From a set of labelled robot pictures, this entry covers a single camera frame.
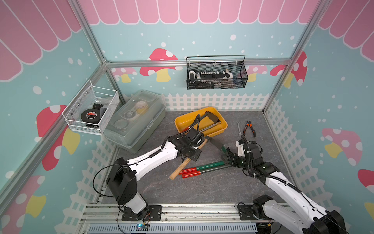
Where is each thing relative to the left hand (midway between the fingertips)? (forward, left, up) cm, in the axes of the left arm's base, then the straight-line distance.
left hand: (194, 155), depth 82 cm
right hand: (0, -18, -1) cm, 18 cm away
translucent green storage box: (+18, +36, +7) cm, 41 cm away
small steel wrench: (+25, -33, -12) cm, 43 cm away
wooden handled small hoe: (+11, -8, +1) cm, 14 cm away
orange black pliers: (+32, -43, -12) cm, 55 cm away
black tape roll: (+5, +47, +23) cm, 52 cm away
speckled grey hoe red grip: (+40, -10, -8) cm, 42 cm away
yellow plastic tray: (+36, -10, -12) cm, 39 cm away
